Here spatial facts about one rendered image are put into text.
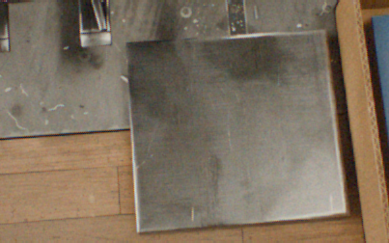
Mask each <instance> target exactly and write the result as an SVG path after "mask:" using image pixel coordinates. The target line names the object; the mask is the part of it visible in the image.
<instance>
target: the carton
mask: <svg viewBox="0 0 389 243"><path fill-rule="evenodd" d="M333 11H334V15H335V20H336V22H335V25H336V30H337V35H338V45H339V50H340V60H341V65H342V75H343V80H344V90H345V95H346V106H347V114H348V124H349V130H350V140H351V144H352V154H353V160H354V170H355V174H356V179H357V190H358V195H359V204H360V209H361V220H362V225H363V234H364V239H365V243H389V148H388V143H387V132H386V128H385V123H384V113H383V108H382V98H381V93H380V84H379V79H378V69H377V64H376V54H375V46H374V35H373V30H372V21H371V17H372V16H375V15H388V14H389V0H338V1H337V2H336V6H335V7H334V9H333Z"/></svg>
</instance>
